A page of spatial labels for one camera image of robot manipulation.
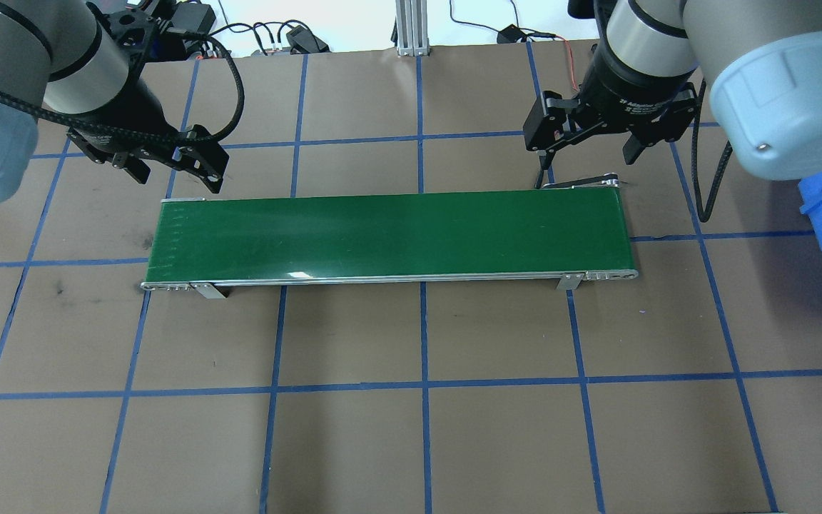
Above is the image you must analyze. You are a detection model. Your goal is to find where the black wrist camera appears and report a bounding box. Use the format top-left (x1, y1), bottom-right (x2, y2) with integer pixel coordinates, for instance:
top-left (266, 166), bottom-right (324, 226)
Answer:
top-left (100, 5), bottom-right (173, 66)

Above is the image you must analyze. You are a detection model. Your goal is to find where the red and black power cable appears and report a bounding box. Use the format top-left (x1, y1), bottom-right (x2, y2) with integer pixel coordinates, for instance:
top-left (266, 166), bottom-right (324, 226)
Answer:
top-left (525, 31), bottom-right (580, 98)

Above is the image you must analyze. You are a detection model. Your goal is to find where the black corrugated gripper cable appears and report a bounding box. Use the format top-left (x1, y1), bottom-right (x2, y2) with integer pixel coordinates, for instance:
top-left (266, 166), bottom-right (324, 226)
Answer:
top-left (689, 77), bottom-right (735, 223)
top-left (0, 29), bottom-right (247, 148)

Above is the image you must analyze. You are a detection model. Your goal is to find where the aluminium camera post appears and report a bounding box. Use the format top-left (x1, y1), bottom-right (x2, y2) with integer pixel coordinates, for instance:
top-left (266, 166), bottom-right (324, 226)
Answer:
top-left (392, 0), bottom-right (430, 57)

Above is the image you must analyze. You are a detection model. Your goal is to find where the black power brick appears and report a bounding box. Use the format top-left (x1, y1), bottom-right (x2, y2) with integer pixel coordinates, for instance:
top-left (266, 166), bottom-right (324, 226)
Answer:
top-left (168, 2), bottom-right (218, 39)

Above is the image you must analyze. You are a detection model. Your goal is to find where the green belt conveyor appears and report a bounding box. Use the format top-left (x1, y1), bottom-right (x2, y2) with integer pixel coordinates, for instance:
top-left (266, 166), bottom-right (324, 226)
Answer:
top-left (139, 171), bottom-right (641, 301)

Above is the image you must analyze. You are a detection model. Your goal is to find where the black power strip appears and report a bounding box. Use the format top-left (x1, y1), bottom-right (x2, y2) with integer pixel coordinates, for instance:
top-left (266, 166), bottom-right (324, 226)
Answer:
top-left (193, 39), bottom-right (291, 60)

